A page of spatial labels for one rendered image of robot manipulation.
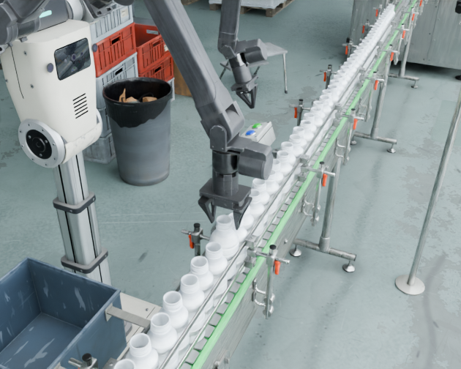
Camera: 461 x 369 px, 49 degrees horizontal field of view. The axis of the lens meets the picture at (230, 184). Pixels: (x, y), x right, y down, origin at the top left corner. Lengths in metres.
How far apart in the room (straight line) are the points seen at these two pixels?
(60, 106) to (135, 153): 1.92
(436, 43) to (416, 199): 2.54
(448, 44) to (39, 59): 4.85
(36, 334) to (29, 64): 0.76
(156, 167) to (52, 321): 1.99
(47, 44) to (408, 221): 2.54
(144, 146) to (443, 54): 3.56
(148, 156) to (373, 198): 1.53
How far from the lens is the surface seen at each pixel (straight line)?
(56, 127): 1.52
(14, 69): 1.50
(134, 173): 3.47
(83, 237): 1.79
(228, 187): 1.08
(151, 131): 3.30
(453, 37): 5.79
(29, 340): 1.61
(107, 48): 3.65
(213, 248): 1.16
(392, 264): 3.02
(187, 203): 3.33
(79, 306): 1.53
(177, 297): 1.04
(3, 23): 1.22
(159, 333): 0.99
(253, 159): 1.03
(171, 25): 0.99
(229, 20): 1.59
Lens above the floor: 1.89
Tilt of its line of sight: 32 degrees down
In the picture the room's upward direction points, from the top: 1 degrees clockwise
